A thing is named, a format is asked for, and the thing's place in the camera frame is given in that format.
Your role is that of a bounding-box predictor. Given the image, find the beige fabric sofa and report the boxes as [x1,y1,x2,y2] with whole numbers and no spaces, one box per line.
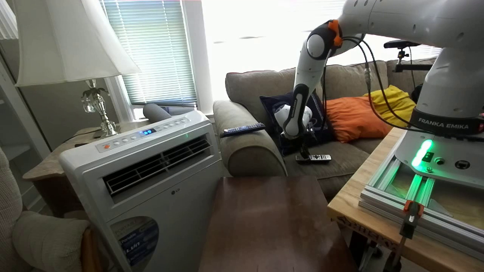
[212,57,436,202]

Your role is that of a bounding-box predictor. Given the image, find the light wood robot table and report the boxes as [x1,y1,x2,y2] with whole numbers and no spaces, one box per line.
[325,125,484,272]

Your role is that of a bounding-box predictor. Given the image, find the wooden lamp end table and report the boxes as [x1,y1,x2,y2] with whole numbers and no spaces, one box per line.
[21,119,150,217]

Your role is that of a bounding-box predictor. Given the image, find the orange pillow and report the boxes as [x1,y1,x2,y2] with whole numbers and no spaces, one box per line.
[321,95,392,143]

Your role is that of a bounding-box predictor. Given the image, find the black orange table clamp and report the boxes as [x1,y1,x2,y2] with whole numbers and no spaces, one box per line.
[384,199,425,272]

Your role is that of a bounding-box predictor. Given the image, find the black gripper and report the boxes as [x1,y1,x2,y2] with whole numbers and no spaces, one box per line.
[296,134,312,159]

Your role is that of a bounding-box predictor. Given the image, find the crystal stem lamp white shade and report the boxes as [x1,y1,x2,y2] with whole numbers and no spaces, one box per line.
[6,0,142,138]

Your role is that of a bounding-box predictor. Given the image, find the yellow cloth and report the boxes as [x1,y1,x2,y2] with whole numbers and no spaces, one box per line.
[363,82,417,129]

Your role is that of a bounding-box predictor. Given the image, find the beige armchair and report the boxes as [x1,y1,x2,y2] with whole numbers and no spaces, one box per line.
[0,147,91,272]

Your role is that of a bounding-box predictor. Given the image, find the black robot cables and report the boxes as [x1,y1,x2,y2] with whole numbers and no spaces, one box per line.
[319,33,420,128]

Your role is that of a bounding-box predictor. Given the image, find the navy blue pillow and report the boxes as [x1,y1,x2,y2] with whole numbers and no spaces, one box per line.
[259,84,337,156]

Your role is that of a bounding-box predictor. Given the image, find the black camera on tripod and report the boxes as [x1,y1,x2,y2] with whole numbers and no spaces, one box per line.
[383,37,434,72]

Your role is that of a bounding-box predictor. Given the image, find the white portable air conditioner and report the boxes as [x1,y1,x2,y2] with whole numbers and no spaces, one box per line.
[57,108,228,272]

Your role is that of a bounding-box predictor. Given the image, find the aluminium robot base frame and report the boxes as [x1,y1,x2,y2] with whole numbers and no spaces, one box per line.
[358,155,484,253]

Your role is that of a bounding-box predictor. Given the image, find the grey exhaust hose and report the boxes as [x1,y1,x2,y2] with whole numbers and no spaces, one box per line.
[142,102,172,123]

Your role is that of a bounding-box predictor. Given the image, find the white window blind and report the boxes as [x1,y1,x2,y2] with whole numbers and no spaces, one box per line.
[98,0,197,104]

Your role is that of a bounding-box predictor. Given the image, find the black remote control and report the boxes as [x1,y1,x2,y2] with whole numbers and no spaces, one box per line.
[219,122,266,137]

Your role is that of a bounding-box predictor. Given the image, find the dark wooden side table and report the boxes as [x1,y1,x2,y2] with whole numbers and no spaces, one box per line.
[197,172,360,272]

